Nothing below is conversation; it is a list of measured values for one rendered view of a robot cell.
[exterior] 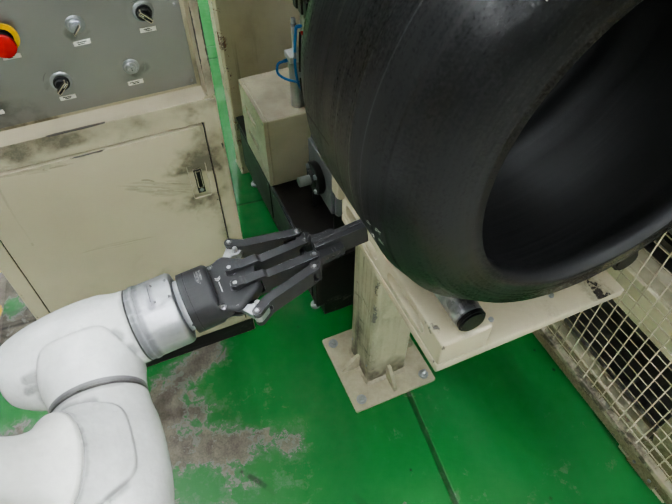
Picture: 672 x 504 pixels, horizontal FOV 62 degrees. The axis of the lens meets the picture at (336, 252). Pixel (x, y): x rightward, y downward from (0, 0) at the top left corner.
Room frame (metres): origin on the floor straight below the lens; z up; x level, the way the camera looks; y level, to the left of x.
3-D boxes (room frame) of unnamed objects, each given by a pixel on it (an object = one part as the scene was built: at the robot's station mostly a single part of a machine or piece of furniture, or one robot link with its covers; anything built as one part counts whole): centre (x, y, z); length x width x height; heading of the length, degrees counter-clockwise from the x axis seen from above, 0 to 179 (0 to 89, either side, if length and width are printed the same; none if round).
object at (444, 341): (0.60, -0.12, 0.83); 0.36 x 0.09 x 0.06; 24
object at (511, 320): (0.65, -0.25, 0.80); 0.37 x 0.36 x 0.02; 114
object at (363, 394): (0.88, -0.13, 0.02); 0.27 x 0.27 x 0.04; 24
